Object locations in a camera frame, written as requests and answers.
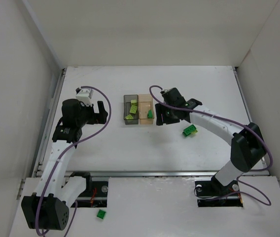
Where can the aluminium front rail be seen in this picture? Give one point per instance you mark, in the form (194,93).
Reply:
(156,174)

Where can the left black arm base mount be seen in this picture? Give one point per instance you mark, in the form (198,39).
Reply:
(95,195)

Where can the small dark green lego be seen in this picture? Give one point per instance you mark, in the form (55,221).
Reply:
(101,214)

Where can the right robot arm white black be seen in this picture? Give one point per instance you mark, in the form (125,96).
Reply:
(246,141)

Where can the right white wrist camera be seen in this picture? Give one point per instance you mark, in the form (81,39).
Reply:
(165,91)

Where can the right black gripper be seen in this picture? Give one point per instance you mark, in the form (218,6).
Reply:
(161,114)

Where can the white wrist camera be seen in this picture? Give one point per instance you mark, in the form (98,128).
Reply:
(165,91)
(84,95)

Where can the orange transparent container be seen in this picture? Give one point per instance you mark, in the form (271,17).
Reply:
(145,103)

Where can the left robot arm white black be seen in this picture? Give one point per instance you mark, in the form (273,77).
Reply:
(48,207)

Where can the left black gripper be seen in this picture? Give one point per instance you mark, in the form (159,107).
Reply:
(100,113)

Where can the lime green small lego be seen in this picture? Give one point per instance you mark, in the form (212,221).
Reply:
(134,102)

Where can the dark green long lego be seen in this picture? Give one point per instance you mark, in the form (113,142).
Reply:
(187,131)

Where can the dark green square lego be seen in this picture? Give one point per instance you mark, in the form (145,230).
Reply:
(150,114)

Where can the grey transparent container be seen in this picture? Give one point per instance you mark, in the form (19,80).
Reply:
(131,114)

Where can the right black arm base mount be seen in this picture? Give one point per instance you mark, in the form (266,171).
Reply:
(211,194)

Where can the lime green 2x3 lego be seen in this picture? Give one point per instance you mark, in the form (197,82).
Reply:
(133,109)

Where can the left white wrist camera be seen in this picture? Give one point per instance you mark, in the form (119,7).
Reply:
(84,95)

